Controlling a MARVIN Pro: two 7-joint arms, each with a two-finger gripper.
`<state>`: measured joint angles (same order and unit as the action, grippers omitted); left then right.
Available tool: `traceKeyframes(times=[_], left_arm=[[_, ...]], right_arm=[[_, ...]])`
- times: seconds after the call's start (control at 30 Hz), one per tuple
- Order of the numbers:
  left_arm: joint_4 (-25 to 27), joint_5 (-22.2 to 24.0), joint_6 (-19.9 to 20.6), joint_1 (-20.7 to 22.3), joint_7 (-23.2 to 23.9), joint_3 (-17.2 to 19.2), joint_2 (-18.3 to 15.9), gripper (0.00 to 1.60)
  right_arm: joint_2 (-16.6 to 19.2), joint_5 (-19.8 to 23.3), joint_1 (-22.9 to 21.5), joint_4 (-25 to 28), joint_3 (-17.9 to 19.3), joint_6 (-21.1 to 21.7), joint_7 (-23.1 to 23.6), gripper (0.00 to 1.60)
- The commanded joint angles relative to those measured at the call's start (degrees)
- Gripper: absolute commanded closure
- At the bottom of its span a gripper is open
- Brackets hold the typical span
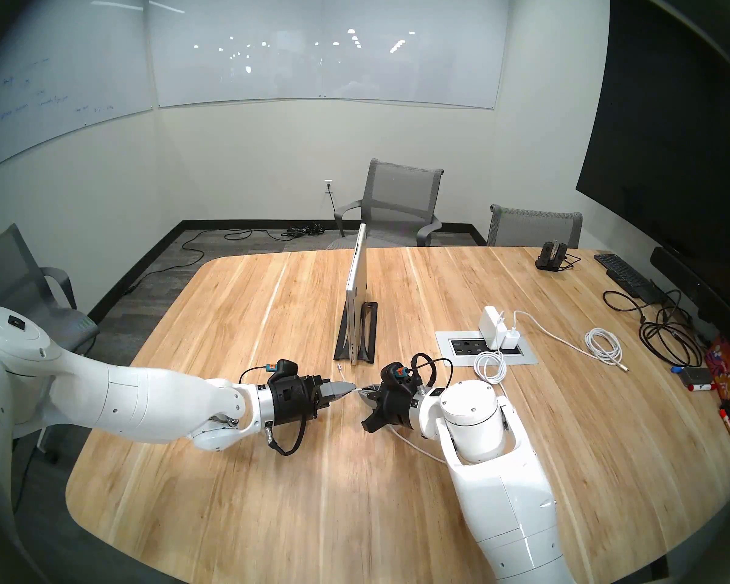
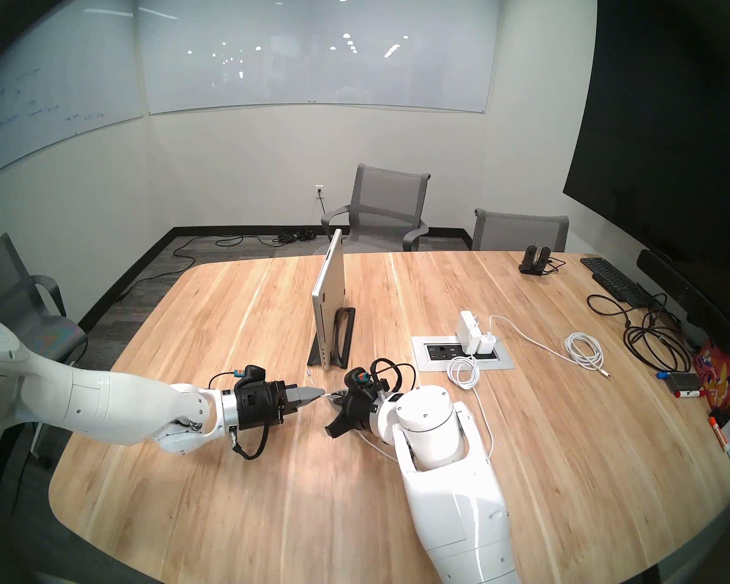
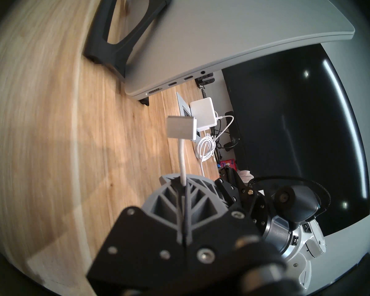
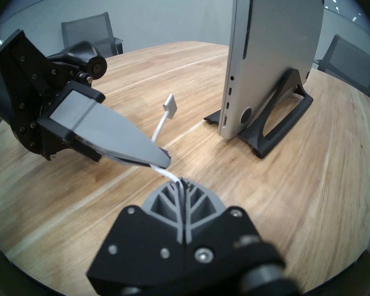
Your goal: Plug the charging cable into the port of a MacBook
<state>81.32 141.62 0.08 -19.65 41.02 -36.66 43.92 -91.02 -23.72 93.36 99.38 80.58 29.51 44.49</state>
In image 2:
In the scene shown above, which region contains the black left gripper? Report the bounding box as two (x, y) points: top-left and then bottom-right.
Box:
(234, 379), (326, 431)

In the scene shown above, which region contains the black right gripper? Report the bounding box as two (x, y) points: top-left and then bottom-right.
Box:
(324, 385), (378, 439)

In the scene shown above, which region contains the white MagSafe charging cable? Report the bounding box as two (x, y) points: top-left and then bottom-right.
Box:
(307, 355), (495, 465)

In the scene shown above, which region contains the silver MacBook laptop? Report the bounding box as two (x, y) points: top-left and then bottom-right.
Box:
(311, 228), (347, 370)

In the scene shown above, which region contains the black controller charging dock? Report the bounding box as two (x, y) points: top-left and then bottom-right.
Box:
(518, 243), (552, 276)

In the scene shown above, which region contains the black vertical laptop stand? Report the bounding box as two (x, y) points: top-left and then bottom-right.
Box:
(307, 307), (356, 369)

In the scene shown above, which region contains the silver table power outlet box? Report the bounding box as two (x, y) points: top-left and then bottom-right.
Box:
(411, 335), (515, 372)

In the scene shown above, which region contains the large white power adapter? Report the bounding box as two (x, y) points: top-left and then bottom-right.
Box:
(456, 311), (482, 353)

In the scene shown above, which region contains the grey mesh office chair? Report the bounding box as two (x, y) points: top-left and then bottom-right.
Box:
(321, 163), (431, 253)
(0, 233), (89, 468)
(471, 209), (569, 252)

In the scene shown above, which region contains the black keyboard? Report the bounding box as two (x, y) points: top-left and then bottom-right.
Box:
(580, 257), (652, 307)

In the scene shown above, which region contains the wide glass whiteboard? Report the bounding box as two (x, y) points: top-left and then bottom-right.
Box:
(135, 0), (502, 115)

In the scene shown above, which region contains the black soundbar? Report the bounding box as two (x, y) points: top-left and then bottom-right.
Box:
(637, 249), (730, 352)

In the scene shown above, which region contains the orange marker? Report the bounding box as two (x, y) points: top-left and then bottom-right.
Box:
(707, 415), (730, 453)

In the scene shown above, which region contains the colourful tissue box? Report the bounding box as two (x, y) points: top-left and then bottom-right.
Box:
(693, 336), (730, 413)

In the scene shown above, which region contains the glass whiteboard with blue writing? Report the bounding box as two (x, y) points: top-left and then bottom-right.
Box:
(0, 0), (145, 185)

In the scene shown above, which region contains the large black TV screen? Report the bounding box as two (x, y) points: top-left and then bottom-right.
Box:
(563, 0), (730, 322)

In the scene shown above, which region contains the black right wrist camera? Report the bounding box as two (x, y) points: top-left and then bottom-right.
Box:
(346, 358), (417, 401)

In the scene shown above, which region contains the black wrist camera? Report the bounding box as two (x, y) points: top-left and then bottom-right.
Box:
(208, 365), (271, 461)
(346, 358), (417, 401)

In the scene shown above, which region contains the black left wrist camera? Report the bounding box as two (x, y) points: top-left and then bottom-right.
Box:
(208, 365), (271, 461)

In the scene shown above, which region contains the black floor cable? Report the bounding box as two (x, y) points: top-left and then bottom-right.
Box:
(114, 227), (317, 304)

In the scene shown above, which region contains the white coiled USB cable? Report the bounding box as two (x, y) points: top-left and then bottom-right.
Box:
(488, 315), (611, 378)

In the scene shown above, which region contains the black cable tangle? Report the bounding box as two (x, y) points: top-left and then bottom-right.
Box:
(587, 291), (693, 374)

